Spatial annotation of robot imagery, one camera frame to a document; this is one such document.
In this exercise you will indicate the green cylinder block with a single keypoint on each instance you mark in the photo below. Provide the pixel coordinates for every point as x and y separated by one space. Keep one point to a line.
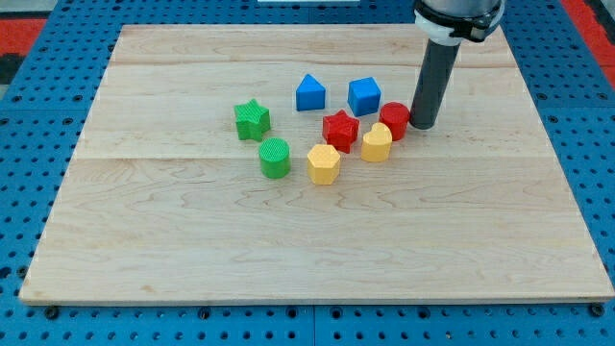
274 158

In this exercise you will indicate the yellow hexagon block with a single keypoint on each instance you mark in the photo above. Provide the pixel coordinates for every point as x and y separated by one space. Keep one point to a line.
323 164

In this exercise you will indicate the light wooden board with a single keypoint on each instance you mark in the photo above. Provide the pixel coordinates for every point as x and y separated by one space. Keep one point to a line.
163 205

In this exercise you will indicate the red star block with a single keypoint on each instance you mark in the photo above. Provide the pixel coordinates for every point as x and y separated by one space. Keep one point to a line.
340 130

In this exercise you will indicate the yellow heart block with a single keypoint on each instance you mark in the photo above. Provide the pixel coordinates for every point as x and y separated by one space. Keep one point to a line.
376 143

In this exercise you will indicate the green star block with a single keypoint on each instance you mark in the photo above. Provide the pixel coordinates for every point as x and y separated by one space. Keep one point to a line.
252 120

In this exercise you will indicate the blue cube block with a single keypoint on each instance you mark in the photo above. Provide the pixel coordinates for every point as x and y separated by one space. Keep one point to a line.
364 96

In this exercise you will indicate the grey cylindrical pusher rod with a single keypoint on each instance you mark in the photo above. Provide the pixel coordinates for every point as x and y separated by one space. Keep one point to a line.
435 73

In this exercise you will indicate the blue triangle block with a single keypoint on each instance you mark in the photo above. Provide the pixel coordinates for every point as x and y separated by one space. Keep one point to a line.
310 95

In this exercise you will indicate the red cylinder block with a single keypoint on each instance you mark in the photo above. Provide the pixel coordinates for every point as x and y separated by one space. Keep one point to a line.
395 117

